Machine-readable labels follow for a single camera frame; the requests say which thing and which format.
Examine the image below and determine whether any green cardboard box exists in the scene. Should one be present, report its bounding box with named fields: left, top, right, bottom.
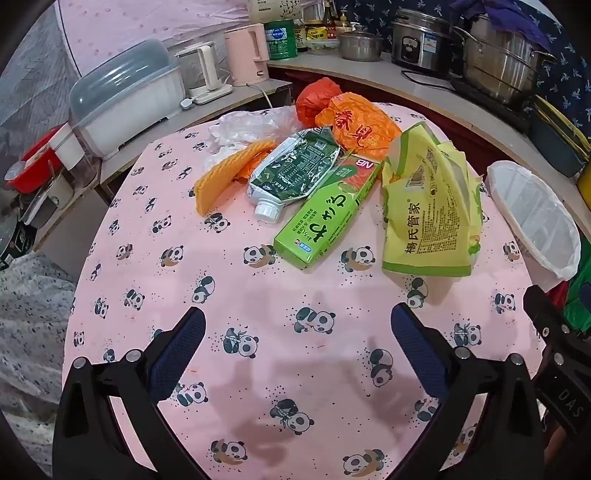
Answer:
left=273, top=152, right=384, bottom=271

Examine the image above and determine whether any pink dotted curtain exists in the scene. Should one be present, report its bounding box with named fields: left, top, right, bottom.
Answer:
left=60, top=0, right=259, bottom=77

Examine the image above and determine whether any small steel pot with lid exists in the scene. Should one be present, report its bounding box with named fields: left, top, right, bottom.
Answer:
left=338, top=25, right=385, bottom=61

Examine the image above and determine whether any green bag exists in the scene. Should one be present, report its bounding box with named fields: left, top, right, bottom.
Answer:
left=563, top=263, right=591, bottom=333

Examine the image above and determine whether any green tin can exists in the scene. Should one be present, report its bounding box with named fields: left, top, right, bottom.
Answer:
left=264, top=19, right=300, bottom=61

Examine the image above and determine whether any red plastic bag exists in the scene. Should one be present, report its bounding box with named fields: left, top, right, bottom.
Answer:
left=295, top=78, right=345, bottom=127

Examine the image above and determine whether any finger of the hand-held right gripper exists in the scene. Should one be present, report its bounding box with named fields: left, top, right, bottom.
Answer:
left=523, top=285, right=583, bottom=358

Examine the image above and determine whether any glass kettle cream handle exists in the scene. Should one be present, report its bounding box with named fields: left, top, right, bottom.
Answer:
left=175, top=41, right=234, bottom=104

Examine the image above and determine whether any orange printed plastic bag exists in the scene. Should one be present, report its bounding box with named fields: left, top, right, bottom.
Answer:
left=315, top=92, right=402, bottom=160

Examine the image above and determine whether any white power cable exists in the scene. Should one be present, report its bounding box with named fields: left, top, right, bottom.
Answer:
left=247, top=82, right=276, bottom=112

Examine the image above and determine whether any red plastic container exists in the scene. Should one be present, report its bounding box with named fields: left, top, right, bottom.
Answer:
left=4, top=124, right=63, bottom=192

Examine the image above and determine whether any pink electric kettle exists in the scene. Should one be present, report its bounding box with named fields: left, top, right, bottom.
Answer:
left=224, top=23, right=271, bottom=88

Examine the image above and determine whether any dark sauce bottle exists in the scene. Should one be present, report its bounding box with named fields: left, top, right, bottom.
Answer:
left=322, top=1, right=338, bottom=40

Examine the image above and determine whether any blue printed wall cloth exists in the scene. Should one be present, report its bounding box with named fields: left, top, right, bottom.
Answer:
left=355, top=0, right=591, bottom=139

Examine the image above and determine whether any dark basin with yellow rim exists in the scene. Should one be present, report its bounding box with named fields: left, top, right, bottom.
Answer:
left=529, top=95, right=591, bottom=178

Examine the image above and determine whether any green pouch with white cap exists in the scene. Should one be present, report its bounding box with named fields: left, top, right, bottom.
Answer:
left=247, top=127, right=342, bottom=224

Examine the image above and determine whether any yellow-green packaging bag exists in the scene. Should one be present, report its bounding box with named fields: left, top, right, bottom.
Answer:
left=381, top=121, right=485, bottom=278

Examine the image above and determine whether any black power cable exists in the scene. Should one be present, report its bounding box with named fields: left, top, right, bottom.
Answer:
left=401, top=69, right=455, bottom=92

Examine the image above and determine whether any cream carton with plant print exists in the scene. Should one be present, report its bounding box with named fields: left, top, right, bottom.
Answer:
left=247, top=0, right=296, bottom=24

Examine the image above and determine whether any steel rice cooker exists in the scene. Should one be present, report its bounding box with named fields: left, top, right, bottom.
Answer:
left=392, top=7, right=455, bottom=77

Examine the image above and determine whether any white dish box grey lid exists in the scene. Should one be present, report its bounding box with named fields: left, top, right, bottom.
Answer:
left=68, top=38, right=185, bottom=160

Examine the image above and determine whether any orange ribbed wrapper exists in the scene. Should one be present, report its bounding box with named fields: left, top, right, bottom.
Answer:
left=194, top=138, right=278, bottom=217

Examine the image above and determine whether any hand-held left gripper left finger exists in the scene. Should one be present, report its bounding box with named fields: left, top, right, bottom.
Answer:
left=53, top=306, right=207, bottom=480

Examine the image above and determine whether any clear plastic bag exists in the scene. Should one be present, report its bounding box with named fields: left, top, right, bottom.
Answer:
left=208, top=107, right=305, bottom=153

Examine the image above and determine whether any trash bin with white liner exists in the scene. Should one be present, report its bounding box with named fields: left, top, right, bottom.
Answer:
left=486, top=160, right=583, bottom=294

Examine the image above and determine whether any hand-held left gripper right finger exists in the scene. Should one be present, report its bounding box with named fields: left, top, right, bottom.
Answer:
left=390, top=302, right=548, bottom=480

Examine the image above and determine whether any black induction cooker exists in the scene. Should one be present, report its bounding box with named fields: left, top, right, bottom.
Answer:
left=450, top=76, right=532, bottom=134

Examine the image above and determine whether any curved grey counter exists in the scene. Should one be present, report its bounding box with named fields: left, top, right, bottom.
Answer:
left=268, top=51, right=591, bottom=222

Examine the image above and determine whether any grey speckled blanket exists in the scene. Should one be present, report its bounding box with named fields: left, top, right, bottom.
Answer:
left=0, top=251, right=77, bottom=467

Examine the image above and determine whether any pink panda tablecloth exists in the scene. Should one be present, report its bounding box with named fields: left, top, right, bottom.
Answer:
left=62, top=99, right=548, bottom=480

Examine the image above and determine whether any large steel steamer pot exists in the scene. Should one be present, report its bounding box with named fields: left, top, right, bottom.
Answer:
left=452, top=14, right=557, bottom=109

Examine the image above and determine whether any grey top side cabinet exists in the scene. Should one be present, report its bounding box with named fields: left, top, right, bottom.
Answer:
left=34, top=78, right=294, bottom=250

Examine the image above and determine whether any purple cloth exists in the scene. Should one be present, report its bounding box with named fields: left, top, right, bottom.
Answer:
left=450, top=0, right=552, bottom=51

